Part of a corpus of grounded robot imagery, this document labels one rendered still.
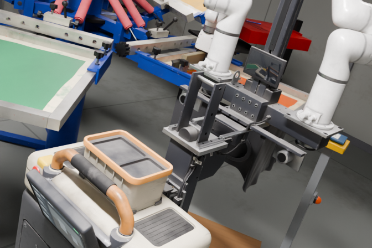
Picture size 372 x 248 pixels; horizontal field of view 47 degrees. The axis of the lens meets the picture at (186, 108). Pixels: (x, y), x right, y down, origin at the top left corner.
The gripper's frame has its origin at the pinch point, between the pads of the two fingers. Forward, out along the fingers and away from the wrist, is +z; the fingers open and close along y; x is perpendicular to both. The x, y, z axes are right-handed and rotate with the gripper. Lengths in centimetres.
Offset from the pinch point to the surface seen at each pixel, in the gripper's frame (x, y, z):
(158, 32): -4.9, -26.9, -5.6
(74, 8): -11, -83, -1
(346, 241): 81, 104, 102
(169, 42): -0.1, -21.6, -1.8
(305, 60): 296, -12, 39
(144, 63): -30.9, -14.2, 4.2
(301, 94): 25, 51, 4
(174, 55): -3.3, -14.6, 3.0
